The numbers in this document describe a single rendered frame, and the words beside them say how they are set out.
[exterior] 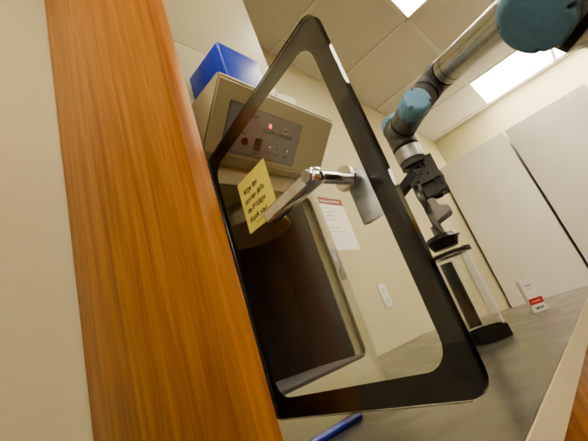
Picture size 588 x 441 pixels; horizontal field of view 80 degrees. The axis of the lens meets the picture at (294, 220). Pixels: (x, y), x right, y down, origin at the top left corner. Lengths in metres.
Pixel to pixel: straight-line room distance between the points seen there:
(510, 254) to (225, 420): 3.21
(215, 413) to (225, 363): 0.06
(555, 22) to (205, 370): 0.68
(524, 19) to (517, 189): 2.86
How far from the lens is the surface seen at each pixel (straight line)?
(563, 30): 0.70
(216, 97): 0.62
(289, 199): 0.34
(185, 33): 0.89
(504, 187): 3.53
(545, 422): 0.46
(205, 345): 0.46
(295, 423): 0.58
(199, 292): 0.46
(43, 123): 1.14
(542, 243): 3.46
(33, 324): 0.90
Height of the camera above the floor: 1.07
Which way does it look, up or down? 19 degrees up
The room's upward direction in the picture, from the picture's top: 19 degrees counter-clockwise
